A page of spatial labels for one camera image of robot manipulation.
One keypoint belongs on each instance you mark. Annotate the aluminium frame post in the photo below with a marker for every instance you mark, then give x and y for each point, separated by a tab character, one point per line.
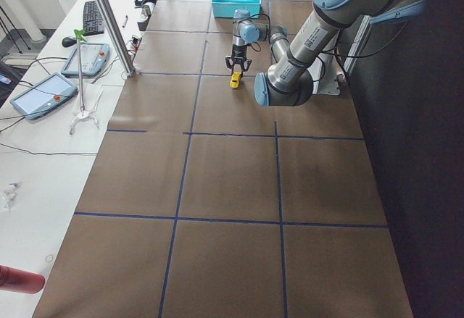
116	36

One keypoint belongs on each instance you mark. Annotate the yellow beetle toy car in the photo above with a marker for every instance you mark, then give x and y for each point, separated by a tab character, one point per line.
235	79

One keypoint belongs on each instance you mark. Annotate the white pedestal column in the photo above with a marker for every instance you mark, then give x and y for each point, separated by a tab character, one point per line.
324	74

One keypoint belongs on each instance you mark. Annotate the teach pendant tablet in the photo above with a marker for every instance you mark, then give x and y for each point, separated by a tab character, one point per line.
93	58
44	97

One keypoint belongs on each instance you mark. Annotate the black keyboard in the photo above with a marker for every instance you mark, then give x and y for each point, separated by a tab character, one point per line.
93	23

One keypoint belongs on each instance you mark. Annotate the red bottle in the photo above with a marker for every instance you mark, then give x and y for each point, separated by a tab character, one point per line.
20	281

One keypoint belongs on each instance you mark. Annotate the near teach pendant tablet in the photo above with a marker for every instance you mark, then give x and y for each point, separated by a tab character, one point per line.
44	97

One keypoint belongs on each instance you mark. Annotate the black computer mouse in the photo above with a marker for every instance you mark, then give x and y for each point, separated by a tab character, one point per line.
68	42

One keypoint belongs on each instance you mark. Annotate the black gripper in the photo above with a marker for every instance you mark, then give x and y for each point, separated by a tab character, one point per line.
238	52

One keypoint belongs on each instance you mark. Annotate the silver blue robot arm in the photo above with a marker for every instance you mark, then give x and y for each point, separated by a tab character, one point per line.
288	81

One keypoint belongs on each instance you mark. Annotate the far teach pendant tablet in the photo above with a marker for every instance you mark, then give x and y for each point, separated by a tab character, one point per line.
93	58

